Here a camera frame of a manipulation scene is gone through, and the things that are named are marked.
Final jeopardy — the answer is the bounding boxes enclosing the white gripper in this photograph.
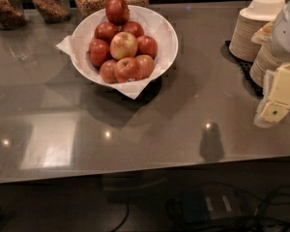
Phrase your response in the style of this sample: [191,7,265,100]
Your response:
[254,63,290,129]

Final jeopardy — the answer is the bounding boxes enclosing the yellow-red apple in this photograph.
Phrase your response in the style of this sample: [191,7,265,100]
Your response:
[110,32,138,60]

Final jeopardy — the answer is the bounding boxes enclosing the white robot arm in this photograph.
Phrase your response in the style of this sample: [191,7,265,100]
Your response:
[254,0,290,128]

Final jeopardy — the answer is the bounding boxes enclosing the red apple front right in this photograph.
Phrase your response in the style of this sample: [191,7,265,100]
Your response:
[136,55,155,79]

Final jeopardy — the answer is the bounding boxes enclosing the white bowl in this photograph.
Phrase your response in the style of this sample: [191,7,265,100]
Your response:
[70,5,178,88]

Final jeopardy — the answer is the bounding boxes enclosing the red apple front center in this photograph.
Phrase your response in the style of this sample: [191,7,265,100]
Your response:
[114,57,143,83]

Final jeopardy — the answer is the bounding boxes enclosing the red apple upper right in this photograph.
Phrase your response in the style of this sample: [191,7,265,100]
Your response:
[121,21,144,38]

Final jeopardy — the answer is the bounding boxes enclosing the red apple front left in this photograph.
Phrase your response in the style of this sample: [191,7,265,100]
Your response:
[100,59,117,84]

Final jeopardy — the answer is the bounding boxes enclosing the red apple far left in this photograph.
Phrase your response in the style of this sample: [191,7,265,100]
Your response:
[89,39,110,68]

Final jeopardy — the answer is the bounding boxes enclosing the top dark red apple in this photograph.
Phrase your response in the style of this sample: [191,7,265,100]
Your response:
[105,0,130,26]

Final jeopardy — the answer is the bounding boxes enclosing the red apple upper left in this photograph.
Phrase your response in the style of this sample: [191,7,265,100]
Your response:
[94,21,119,44]

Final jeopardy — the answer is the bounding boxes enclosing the black rubber mat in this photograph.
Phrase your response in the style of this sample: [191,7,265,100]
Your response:
[229,51,263,99]

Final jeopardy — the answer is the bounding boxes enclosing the front stack paper plates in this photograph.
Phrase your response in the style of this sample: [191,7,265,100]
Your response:
[248,21,285,89]

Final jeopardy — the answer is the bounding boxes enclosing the black power box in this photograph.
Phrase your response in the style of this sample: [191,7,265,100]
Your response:
[179,188,245,224]

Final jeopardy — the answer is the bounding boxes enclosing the white paper napkin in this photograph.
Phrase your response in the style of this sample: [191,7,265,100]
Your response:
[55,34,176,101]

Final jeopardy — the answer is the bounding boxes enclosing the glass jar with label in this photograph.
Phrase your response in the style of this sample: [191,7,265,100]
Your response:
[32,0,71,23]

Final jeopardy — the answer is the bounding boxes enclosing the glass jar far left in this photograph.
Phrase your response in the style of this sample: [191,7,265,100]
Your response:
[0,0,26,30]

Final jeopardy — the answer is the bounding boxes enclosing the black cable bundle right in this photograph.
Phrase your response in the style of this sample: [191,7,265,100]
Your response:
[165,181,290,232]

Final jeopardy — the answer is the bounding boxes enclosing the black cable on floor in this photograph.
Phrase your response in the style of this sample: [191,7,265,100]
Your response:
[109,201,131,232]

